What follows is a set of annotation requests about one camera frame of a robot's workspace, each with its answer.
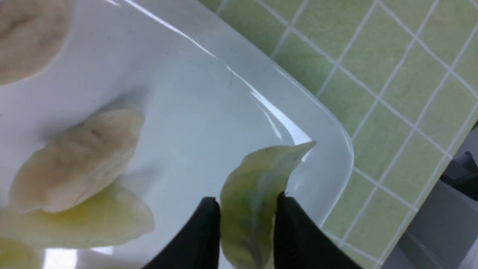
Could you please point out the green dumpling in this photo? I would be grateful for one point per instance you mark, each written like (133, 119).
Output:
(248, 203)

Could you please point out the beige dumpling plate upper right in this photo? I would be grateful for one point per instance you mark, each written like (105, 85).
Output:
(32, 33)

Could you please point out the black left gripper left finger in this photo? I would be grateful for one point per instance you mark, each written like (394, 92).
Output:
(197, 244)

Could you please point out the green dumpling plate middle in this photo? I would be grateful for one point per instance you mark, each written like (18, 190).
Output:
(114, 216)

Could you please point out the green dumpling plate left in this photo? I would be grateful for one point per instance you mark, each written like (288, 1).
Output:
(15, 255)

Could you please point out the green checkered tablecloth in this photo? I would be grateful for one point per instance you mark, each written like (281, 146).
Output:
(401, 77)

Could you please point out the white square plate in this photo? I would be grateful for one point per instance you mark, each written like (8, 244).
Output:
(209, 98)

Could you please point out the beige dumpling plate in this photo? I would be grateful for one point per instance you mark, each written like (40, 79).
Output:
(32, 33)
(78, 164)

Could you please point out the beige dumpling plate centre right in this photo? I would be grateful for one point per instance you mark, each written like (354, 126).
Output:
(78, 164)

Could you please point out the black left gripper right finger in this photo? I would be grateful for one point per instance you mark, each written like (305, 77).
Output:
(300, 244)

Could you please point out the green dumpling plate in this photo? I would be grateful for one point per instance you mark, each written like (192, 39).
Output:
(15, 255)
(114, 216)

